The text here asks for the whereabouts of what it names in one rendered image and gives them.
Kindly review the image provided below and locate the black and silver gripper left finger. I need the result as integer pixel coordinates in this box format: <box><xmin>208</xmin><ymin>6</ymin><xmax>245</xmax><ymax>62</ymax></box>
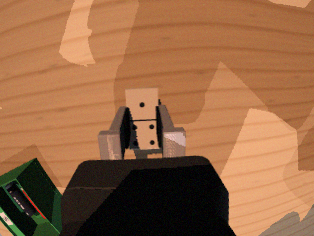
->
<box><xmin>97</xmin><ymin>106</ymin><xmax>131</xmax><ymax>160</ymax></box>

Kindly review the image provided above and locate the tan domino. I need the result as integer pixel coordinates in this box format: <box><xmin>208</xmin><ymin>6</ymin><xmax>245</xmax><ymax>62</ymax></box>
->
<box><xmin>125</xmin><ymin>87</ymin><xmax>159</xmax><ymax>150</ymax></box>

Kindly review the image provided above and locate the green rack of bins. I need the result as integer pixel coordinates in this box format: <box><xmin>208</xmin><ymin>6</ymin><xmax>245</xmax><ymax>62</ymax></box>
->
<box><xmin>0</xmin><ymin>158</ymin><xmax>62</xmax><ymax>236</ymax></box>

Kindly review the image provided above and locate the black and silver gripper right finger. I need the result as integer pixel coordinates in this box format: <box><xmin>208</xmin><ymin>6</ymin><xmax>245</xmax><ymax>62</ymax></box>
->
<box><xmin>156</xmin><ymin>105</ymin><xmax>186</xmax><ymax>158</ymax></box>

